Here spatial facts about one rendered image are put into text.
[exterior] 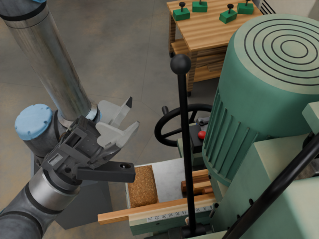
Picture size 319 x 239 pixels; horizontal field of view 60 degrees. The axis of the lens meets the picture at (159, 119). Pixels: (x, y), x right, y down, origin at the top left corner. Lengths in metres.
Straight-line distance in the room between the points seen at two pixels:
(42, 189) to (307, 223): 0.44
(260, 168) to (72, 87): 0.67
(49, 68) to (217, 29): 1.47
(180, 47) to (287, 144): 2.09
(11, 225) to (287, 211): 0.43
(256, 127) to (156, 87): 1.97
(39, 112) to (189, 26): 1.31
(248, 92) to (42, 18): 0.54
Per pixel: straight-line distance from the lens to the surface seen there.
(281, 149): 0.42
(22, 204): 0.60
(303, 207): 0.28
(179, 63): 0.45
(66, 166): 0.56
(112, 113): 0.59
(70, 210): 1.60
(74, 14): 3.28
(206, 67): 2.30
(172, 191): 0.92
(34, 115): 1.15
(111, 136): 0.48
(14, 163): 2.21
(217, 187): 0.77
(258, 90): 0.37
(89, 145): 0.53
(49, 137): 1.13
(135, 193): 0.89
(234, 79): 0.40
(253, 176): 0.44
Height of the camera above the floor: 1.76
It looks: 55 degrees down
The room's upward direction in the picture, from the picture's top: straight up
